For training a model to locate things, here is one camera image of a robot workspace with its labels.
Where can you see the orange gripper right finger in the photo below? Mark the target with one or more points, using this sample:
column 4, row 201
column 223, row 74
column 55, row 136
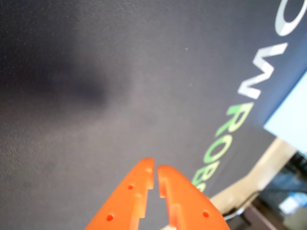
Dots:
column 189, row 206

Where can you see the dark mat with WOWROBO print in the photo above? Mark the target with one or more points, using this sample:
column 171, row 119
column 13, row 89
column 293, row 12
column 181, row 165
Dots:
column 120, row 72

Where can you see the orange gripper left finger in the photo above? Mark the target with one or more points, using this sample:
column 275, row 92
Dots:
column 124, row 203

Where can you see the white cardboard box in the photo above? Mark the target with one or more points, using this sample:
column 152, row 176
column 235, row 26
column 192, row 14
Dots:
column 290, row 124

